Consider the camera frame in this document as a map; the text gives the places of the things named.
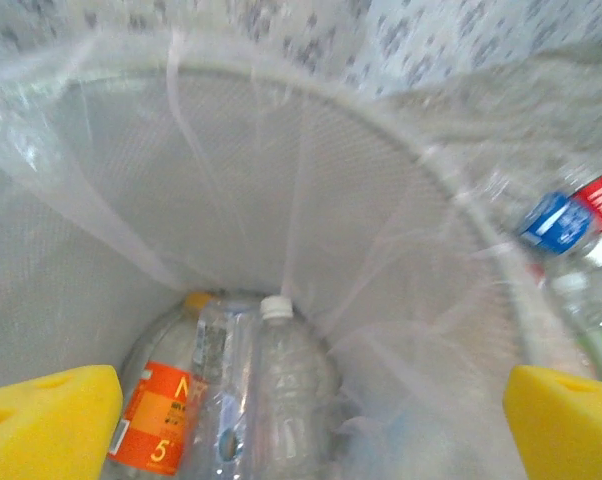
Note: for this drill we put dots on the clear plastic bowl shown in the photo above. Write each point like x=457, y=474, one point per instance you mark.
x=131, y=200

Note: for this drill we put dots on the clear bottle red label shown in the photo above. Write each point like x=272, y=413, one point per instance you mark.
x=601, y=200

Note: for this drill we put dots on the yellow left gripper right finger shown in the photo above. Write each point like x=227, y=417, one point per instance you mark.
x=566, y=435

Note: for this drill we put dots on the clear plastic bottle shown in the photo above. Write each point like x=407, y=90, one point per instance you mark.
x=226, y=380

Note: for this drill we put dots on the bottle orange label yellow cap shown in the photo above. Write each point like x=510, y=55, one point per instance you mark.
x=161, y=415

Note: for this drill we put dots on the clear bottle blue label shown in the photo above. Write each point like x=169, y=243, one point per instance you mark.
x=556, y=225

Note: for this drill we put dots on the clear ribbed bottle white cap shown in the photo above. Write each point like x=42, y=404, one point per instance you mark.
x=286, y=390

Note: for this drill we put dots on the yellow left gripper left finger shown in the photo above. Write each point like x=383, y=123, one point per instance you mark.
x=41, y=430

